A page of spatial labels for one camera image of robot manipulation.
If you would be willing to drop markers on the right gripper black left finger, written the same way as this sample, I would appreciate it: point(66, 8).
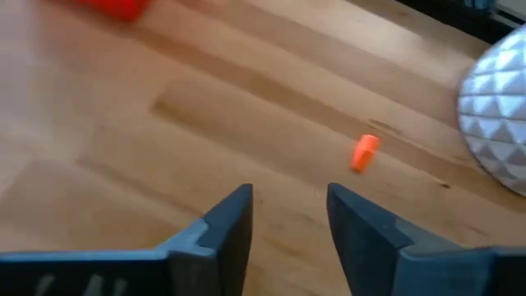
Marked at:
point(213, 255)

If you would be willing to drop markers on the succulent in white faceted pot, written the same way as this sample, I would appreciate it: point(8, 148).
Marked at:
point(497, 107)

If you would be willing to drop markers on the orange eraser cap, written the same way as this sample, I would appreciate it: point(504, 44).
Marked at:
point(363, 154)

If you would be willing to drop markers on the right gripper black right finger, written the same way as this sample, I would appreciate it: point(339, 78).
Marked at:
point(382, 255)

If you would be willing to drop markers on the red plastic mesh bin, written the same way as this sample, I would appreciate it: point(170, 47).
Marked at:
point(119, 8)

